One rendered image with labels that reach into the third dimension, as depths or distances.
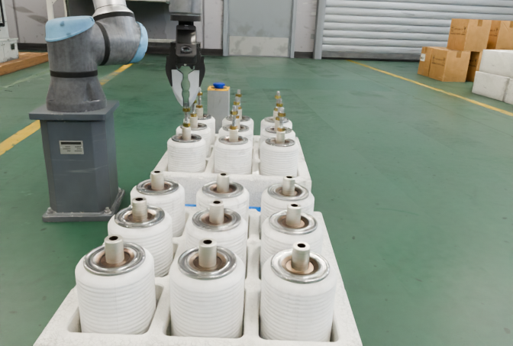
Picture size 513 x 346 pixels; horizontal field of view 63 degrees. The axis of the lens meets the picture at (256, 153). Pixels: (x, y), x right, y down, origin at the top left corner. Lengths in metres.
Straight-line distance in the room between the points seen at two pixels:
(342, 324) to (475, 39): 4.30
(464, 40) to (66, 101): 4.05
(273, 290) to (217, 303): 0.07
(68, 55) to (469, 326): 1.07
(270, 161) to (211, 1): 5.08
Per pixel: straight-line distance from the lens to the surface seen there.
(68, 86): 1.18
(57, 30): 1.18
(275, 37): 6.10
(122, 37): 1.24
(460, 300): 1.03
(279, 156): 1.03
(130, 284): 0.55
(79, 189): 1.23
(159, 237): 0.66
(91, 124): 1.17
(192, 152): 1.04
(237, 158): 1.03
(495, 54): 3.91
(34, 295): 1.00
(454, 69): 4.68
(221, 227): 0.63
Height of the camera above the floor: 0.55
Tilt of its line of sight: 18 degrees down
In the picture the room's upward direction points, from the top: 2 degrees clockwise
